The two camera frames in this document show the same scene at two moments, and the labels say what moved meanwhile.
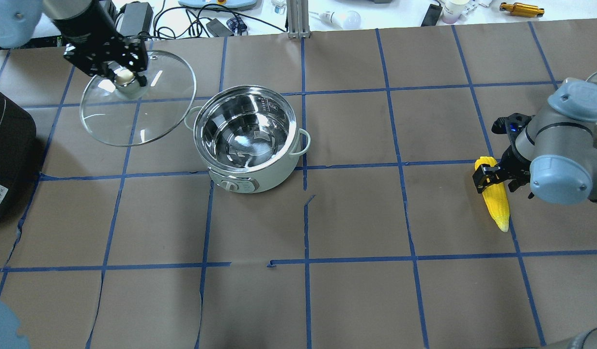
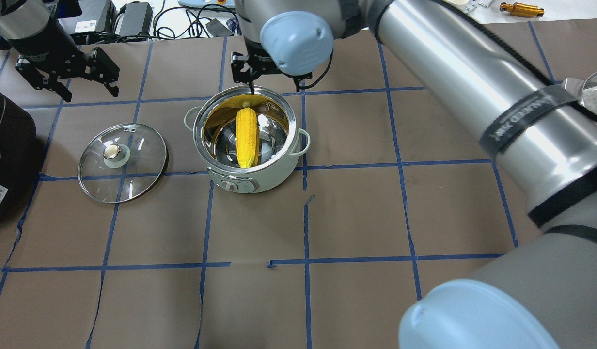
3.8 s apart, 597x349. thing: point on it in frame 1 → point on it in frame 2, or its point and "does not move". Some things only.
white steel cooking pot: [248, 138] does not move
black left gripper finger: [514, 184] → [297, 79]
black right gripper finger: [105, 71] → [114, 90]
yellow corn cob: [495, 198] → [248, 139]
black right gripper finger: [141, 76] → [64, 93]
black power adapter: [138, 17] does not move
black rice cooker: [12, 150] does not move
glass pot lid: [121, 113] → [123, 163]
